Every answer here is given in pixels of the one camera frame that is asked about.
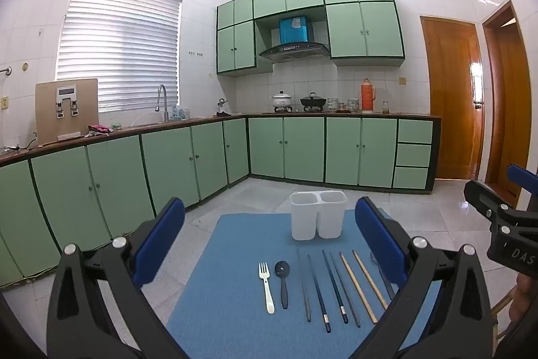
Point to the black wok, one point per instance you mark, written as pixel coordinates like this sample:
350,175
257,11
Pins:
313,102

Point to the stacked ceramic bowls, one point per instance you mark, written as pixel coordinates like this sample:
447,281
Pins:
333,104

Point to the wooden chopstick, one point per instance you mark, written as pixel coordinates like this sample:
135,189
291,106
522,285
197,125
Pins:
369,279
357,287

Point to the metal spoon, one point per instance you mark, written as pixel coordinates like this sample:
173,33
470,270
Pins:
373,258

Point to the wooden door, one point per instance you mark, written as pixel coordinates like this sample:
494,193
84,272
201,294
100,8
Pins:
449,98

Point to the gas stove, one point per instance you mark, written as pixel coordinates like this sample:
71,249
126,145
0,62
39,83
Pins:
294,111

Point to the wooden table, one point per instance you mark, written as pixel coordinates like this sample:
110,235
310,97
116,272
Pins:
502,306

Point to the range hood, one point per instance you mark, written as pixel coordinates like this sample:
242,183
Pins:
294,50

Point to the white fork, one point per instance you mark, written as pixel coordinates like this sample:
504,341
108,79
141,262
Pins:
267,291

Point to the green wall cabinets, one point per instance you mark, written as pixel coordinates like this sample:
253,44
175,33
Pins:
370,31

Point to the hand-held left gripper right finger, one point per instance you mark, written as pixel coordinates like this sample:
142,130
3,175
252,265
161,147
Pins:
380,241

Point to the clear plastic bottle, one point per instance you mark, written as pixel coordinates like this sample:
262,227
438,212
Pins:
178,114

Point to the black spoon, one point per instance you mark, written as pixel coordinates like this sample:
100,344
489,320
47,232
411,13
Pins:
284,291

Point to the white window blind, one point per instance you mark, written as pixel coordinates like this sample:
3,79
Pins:
122,47

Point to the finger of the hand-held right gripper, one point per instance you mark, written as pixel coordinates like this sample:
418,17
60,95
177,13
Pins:
483,197
523,176

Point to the person's right hand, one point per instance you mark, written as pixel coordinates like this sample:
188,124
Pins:
525,291

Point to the wooden door frame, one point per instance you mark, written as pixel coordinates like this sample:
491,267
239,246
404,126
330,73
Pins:
491,111

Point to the white utensil holder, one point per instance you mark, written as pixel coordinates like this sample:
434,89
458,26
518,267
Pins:
302,220

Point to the metal faucet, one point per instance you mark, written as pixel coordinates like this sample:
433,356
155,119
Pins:
164,106

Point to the wall socket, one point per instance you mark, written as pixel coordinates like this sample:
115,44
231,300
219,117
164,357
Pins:
4,102

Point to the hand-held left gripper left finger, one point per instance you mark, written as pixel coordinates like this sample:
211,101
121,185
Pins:
162,241

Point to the wall hooks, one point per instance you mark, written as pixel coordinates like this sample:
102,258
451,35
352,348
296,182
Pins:
195,54

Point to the blue table mat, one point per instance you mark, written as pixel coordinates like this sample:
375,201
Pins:
235,258

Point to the white cooking pot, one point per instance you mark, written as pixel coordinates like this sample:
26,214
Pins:
282,101

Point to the red cloth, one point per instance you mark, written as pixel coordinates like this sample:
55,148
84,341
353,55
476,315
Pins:
98,129

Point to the orange thermos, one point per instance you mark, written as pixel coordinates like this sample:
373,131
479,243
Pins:
367,98

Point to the metal towel bar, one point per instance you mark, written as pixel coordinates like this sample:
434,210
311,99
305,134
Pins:
5,69

